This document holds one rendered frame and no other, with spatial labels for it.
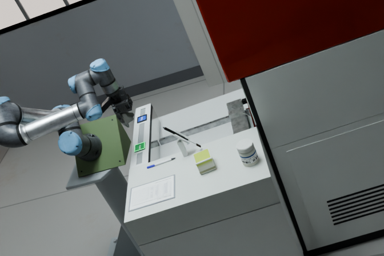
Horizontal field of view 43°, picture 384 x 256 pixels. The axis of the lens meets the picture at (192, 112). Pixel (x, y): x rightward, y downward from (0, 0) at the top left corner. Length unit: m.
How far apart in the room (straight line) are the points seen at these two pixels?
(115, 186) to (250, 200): 1.02
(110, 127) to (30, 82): 2.73
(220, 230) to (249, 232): 0.12
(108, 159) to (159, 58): 2.32
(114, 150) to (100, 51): 2.37
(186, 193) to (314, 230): 0.91
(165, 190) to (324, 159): 0.79
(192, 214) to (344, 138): 0.80
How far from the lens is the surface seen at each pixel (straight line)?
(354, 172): 2.47
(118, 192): 2.79
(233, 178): 1.96
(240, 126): 2.38
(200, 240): 2.11
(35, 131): 2.18
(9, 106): 2.28
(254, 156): 1.96
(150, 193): 2.09
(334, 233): 2.73
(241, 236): 2.11
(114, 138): 2.64
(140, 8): 4.62
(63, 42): 4.95
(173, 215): 2.00
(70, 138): 2.50
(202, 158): 2.01
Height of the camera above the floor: 2.22
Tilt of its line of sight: 31 degrees down
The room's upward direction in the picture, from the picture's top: 24 degrees counter-clockwise
